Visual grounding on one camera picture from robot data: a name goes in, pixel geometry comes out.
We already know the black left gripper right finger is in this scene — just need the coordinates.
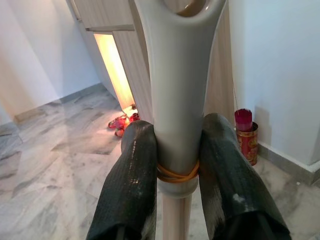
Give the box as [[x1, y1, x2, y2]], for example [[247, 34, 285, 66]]
[[198, 112, 292, 240]]

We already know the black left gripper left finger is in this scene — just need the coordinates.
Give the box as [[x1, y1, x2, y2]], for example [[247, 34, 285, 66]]
[[84, 119, 159, 240]]

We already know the red incense tin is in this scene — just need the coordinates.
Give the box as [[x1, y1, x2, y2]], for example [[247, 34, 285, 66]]
[[234, 121, 259, 166]]

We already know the orange rubber band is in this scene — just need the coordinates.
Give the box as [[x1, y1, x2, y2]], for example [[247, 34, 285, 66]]
[[156, 159, 201, 185]]

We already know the light wood altar cabinet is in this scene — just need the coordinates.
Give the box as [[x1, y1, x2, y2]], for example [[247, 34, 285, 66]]
[[66, 0, 236, 126]]

